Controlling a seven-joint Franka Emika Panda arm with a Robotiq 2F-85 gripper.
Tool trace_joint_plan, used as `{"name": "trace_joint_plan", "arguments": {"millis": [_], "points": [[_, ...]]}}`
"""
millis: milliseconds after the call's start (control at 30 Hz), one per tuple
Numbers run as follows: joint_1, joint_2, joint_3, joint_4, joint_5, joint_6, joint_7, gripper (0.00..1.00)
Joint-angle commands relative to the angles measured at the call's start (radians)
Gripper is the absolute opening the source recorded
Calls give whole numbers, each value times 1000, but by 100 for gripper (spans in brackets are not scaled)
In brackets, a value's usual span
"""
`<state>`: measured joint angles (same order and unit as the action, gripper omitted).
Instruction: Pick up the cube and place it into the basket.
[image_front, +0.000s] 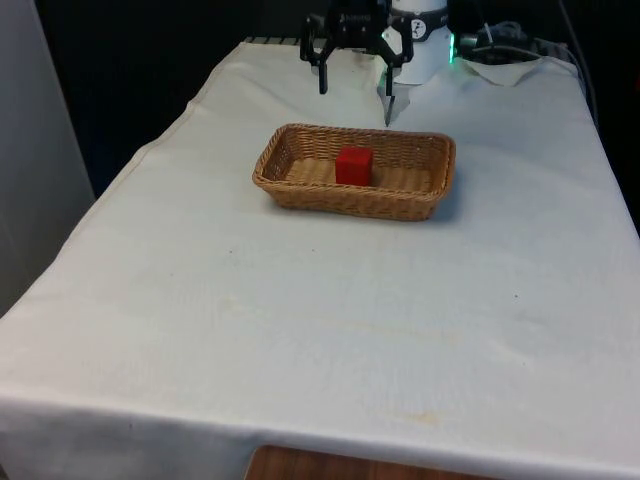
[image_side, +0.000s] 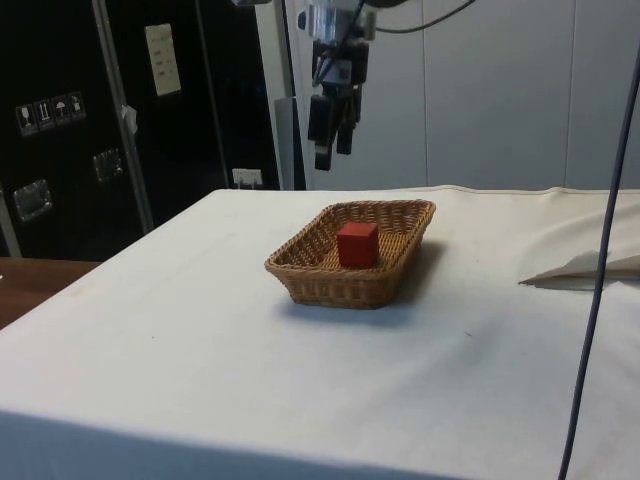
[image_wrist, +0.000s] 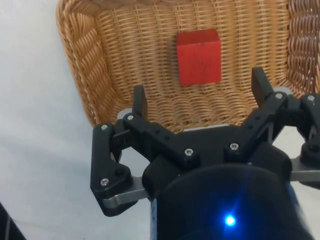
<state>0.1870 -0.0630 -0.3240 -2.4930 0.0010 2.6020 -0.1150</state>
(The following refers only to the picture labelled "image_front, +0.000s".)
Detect black cable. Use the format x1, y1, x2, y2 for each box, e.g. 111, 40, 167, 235
558, 0, 601, 126

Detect wicker basket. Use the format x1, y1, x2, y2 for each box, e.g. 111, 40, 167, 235
251, 123, 457, 223

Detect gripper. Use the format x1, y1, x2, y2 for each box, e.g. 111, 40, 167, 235
299, 0, 416, 127

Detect red cube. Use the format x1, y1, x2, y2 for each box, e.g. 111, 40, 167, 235
334, 146, 375, 187

